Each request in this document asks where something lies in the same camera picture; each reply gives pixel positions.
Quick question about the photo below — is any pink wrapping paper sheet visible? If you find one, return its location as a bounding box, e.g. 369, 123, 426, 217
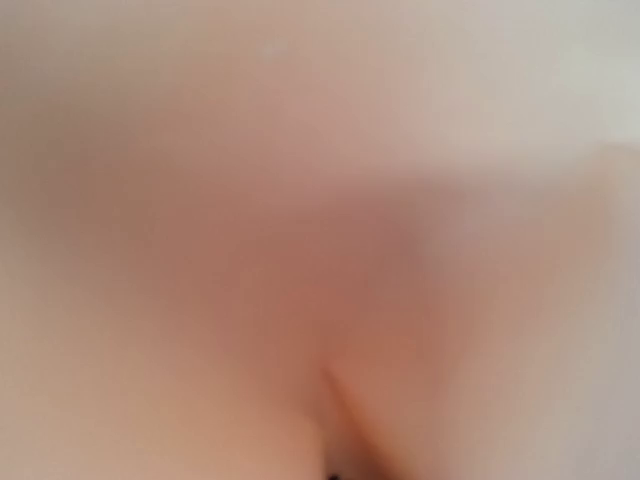
1, 1, 639, 479

